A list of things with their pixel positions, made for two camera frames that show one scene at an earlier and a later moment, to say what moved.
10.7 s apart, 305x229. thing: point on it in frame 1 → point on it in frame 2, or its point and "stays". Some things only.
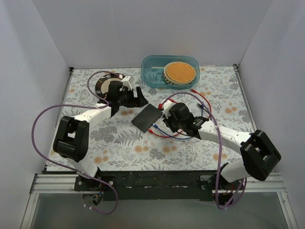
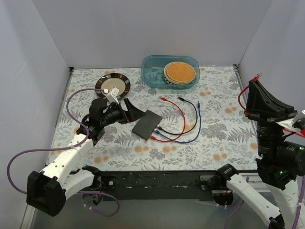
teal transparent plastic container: [152, 67] stays
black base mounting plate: [179, 185] stays
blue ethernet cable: [156, 126] → [157, 132]
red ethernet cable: [193, 90] → [301, 133]
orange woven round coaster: [180, 72] stays
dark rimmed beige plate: [102, 84] stays
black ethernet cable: [203, 108] → [181, 99]
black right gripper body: [167, 116] → [270, 116]
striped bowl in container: [169, 81] stays
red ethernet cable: [150, 131] → [153, 137]
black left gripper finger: [140, 100] → [133, 113]
